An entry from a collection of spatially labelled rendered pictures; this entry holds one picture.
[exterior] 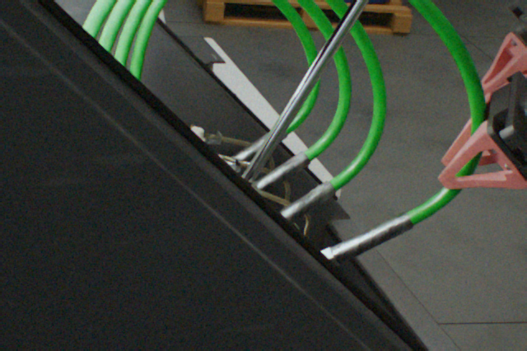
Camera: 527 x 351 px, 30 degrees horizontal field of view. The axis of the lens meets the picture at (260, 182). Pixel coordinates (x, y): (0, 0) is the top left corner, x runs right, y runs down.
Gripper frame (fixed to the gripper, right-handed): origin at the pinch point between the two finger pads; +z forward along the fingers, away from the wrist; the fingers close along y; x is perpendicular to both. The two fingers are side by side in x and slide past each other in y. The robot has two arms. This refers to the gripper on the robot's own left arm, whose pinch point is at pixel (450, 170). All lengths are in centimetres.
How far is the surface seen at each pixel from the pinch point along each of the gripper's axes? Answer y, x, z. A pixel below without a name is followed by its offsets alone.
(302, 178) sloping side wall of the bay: -30.9, 5.3, 32.4
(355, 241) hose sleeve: 4.7, -0.6, 9.9
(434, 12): -0.7, -13.4, -8.0
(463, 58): -0.7, -8.5, -7.4
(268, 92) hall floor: -316, 72, 196
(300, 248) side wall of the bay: 32.3, -15.9, -4.7
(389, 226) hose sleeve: 3.8, 0.2, 6.7
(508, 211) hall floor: -237, 141, 106
